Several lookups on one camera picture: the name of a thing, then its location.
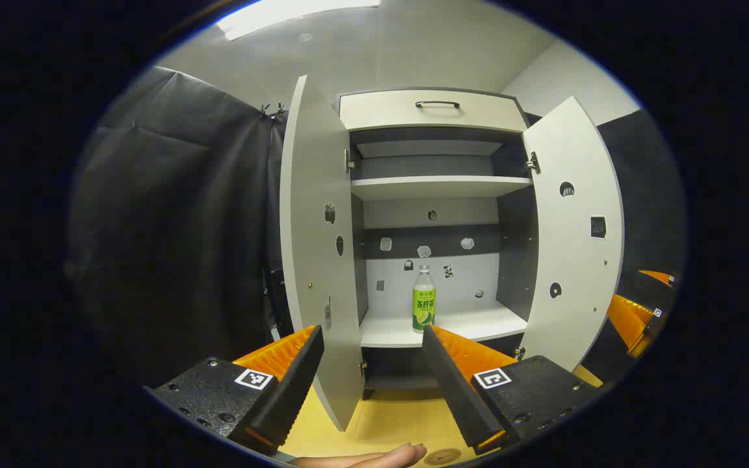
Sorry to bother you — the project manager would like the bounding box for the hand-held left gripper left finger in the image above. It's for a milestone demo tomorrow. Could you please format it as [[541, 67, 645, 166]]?
[[144, 324, 325, 456]]

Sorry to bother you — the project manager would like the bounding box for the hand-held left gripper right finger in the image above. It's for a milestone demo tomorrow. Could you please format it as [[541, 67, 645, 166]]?
[[421, 324, 603, 456]]

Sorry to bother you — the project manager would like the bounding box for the round brown coaster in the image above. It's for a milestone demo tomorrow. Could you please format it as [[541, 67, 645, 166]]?
[[423, 447, 463, 466]]

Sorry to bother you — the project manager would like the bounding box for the white cabinet door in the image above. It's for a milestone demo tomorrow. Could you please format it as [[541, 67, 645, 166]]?
[[519, 96, 625, 372], [279, 75, 365, 432]]

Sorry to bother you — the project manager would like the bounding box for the green label plastic bottle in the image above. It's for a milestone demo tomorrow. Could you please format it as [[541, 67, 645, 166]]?
[[412, 264, 438, 334]]

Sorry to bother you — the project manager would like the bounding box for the white cabinet shelf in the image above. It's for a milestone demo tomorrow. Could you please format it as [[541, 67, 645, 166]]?
[[360, 300, 529, 348], [350, 175, 534, 201]]

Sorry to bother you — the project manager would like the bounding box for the white and grey cabinet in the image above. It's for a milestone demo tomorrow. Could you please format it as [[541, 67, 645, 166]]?
[[337, 88, 541, 400]]

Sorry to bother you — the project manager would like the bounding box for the white cabinet drawer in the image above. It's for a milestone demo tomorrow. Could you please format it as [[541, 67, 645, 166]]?
[[339, 89, 529, 135]]

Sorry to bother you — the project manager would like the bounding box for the black backdrop cloth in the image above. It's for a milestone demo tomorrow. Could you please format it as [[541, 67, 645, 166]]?
[[69, 65, 687, 387]]

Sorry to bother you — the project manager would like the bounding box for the ceiling light panel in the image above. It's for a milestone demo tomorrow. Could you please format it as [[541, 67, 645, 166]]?
[[217, 0, 382, 41]]

